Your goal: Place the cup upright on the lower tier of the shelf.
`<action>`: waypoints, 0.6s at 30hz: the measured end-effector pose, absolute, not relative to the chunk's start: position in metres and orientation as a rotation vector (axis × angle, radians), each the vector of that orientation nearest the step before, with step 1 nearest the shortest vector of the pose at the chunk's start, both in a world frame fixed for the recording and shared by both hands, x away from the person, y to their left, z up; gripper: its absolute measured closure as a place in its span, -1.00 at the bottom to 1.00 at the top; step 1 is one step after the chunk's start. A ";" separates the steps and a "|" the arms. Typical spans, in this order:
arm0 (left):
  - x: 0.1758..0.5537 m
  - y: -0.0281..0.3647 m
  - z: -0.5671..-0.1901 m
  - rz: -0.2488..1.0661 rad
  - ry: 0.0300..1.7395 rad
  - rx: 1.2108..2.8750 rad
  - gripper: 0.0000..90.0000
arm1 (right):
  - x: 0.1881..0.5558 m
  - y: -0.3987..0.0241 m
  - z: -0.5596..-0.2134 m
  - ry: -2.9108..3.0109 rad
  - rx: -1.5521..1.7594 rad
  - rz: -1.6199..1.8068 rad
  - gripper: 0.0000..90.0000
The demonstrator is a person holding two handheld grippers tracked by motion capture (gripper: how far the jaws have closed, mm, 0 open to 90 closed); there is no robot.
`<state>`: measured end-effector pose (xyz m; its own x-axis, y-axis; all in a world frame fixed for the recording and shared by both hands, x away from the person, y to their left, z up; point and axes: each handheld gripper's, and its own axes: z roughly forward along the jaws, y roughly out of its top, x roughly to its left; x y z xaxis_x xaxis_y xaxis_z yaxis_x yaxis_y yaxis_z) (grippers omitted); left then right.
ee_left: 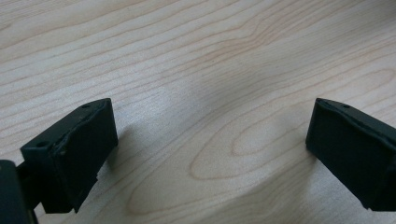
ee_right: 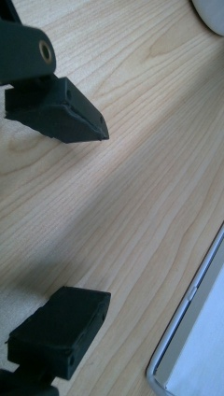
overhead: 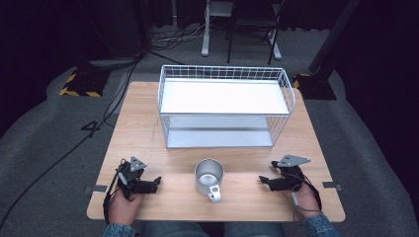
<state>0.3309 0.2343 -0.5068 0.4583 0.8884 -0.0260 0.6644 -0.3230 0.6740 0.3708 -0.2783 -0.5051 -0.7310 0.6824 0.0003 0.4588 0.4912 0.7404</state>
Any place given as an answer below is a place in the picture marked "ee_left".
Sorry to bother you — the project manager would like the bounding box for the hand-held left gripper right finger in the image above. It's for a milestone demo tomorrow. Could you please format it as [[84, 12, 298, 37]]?
[[304, 97, 396, 213]]

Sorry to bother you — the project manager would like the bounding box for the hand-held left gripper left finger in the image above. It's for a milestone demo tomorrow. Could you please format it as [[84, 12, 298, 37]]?
[[20, 97, 120, 215]]

